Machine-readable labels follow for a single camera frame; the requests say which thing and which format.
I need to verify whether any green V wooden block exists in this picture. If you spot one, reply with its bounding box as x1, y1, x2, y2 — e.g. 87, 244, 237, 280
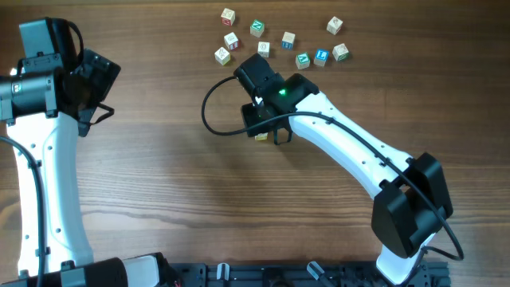
296, 53, 311, 69

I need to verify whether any yellow edged wooden block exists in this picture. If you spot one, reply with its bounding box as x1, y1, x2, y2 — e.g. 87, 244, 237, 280
254, 132, 268, 141

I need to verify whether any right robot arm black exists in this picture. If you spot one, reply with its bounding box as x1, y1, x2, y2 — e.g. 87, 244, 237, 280
233, 54, 453, 285

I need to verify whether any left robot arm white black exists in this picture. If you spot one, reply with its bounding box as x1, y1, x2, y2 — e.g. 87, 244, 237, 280
1, 18, 181, 286

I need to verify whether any green side plain wooden block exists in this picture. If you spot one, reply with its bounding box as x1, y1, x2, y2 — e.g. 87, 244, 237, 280
257, 41, 270, 57

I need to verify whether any yellow O wooden block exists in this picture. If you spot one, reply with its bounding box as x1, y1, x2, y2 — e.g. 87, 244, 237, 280
214, 47, 230, 65

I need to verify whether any red I wooden block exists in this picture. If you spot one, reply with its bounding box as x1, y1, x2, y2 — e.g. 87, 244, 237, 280
224, 32, 239, 50

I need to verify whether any blue H wooden block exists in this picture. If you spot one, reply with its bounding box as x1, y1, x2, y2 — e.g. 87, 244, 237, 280
281, 31, 296, 50

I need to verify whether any green N wooden block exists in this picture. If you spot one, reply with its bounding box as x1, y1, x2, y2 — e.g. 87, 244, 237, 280
250, 19, 265, 37

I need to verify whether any red top left wooden block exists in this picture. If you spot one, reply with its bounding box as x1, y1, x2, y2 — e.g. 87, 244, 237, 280
221, 8, 236, 26

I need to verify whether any blue L wooden block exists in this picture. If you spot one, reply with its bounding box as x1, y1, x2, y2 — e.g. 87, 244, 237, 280
314, 49, 329, 67

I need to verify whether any green Z wooden block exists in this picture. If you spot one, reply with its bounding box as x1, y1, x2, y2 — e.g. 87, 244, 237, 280
332, 43, 350, 61

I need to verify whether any red 6 wooden block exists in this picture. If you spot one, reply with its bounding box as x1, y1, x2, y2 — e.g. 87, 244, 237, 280
327, 16, 343, 35

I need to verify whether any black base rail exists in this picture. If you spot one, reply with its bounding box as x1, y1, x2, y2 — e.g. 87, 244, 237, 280
171, 261, 451, 287

